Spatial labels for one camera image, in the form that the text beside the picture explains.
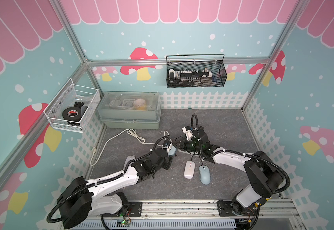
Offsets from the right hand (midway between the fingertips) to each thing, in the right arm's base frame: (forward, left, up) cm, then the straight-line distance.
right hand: (171, 144), depth 83 cm
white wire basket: (+17, +46, +21) cm, 53 cm away
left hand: (-6, +2, -5) cm, 8 cm away
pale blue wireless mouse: (-13, -19, -13) cm, 27 cm away
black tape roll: (+6, +49, +20) cm, 54 cm away
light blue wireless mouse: (-4, 0, -1) cm, 4 cm away
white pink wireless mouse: (-10, -11, -14) cm, 20 cm away
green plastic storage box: (+26, +26, +2) cm, 37 cm away
